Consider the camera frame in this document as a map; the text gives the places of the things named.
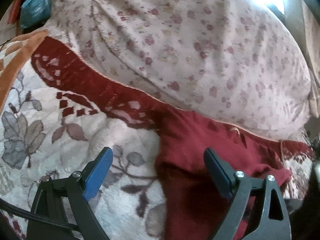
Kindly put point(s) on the orange patterned blanket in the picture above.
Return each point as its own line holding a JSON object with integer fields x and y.
{"x": 14, "y": 55}

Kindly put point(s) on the red wooden furniture edge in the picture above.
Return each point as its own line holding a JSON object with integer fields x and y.
{"x": 14, "y": 11}

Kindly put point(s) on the dark red garment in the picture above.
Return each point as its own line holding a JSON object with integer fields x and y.
{"x": 194, "y": 205}

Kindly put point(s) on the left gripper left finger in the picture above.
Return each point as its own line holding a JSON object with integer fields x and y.
{"x": 78, "y": 188}

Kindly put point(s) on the blue plastic bag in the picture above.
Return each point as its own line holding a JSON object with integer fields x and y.
{"x": 34, "y": 12}

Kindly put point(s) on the floral quilt bundle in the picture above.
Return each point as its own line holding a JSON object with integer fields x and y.
{"x": 230, "y": 60}

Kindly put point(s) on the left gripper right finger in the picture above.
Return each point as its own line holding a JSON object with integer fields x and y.
{"x": 269, "y": 218}

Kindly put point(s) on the white red floral blanket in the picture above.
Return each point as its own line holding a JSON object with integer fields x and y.
{"x": 60, "y": 113}

